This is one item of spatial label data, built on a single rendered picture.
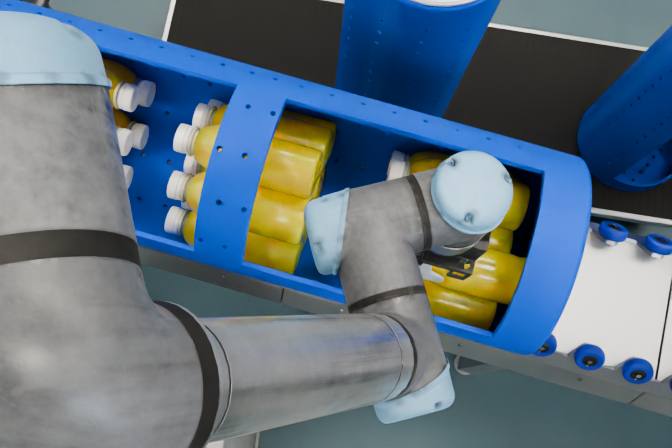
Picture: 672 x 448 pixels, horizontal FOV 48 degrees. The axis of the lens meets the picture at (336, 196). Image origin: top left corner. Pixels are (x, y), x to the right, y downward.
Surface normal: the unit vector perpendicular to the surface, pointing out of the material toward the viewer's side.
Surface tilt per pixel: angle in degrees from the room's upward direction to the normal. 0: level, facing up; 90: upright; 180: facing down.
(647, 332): 0
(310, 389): 60
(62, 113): 45
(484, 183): 1
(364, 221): 3
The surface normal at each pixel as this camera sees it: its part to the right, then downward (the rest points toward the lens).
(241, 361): 0.78, -0.46
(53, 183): 0.58, -0.37
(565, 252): -0.02, -0.05
